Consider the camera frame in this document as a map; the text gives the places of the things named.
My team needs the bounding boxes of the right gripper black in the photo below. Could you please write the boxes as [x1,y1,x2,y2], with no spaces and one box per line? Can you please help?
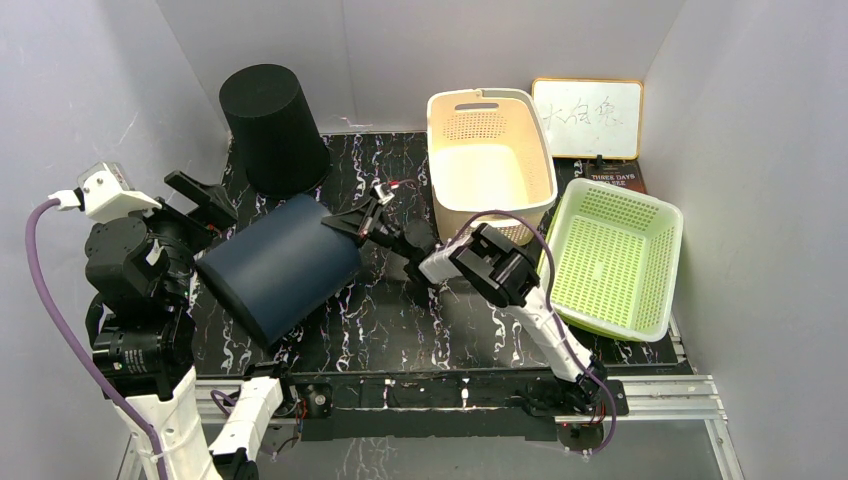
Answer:
[323,199,415,260]

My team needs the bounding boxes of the black ribbed plastic bin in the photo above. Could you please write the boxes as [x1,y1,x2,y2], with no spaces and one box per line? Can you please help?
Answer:
[219,64,331,198]

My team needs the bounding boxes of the dark blue plastic bin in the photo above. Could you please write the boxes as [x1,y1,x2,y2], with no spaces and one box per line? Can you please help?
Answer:
[197,195,362,348]

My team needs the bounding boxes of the cream perforated plastic basket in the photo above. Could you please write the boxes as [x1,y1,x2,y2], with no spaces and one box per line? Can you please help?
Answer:
[427,88,559,245]

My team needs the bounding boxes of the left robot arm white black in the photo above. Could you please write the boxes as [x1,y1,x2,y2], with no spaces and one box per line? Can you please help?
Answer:
[78,163,299,479]

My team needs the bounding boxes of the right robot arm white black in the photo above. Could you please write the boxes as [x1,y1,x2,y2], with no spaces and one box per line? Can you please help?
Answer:
[321,200,618,419]

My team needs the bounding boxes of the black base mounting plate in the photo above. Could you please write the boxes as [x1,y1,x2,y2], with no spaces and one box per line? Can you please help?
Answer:
[290,368,630,441]

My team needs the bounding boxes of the small whiteboard with writing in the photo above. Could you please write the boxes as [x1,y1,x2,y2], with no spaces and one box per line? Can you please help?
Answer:
[531,78,644,161]

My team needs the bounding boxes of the green perforated plastic basket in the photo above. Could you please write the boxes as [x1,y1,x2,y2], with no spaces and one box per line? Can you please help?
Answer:
[537,178,684,342]

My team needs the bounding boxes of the dark book three days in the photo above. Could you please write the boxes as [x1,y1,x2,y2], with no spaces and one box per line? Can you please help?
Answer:
[583,157,647,194]

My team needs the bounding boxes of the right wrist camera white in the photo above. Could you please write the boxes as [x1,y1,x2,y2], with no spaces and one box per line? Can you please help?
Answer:
[371,182,395,205]

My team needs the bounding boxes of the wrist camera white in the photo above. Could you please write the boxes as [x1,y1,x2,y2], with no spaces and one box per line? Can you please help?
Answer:
[371,182,395,205]
[48,162,162,224]

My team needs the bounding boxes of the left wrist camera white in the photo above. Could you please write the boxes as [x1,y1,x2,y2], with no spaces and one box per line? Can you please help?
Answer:
[48,162,162,224]

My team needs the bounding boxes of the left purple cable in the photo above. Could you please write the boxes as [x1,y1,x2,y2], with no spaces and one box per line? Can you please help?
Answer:
[25,195,280,480]

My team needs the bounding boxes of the aluminium rail frame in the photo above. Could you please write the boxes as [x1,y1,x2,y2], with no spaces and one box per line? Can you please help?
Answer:
[119,317,747,480]

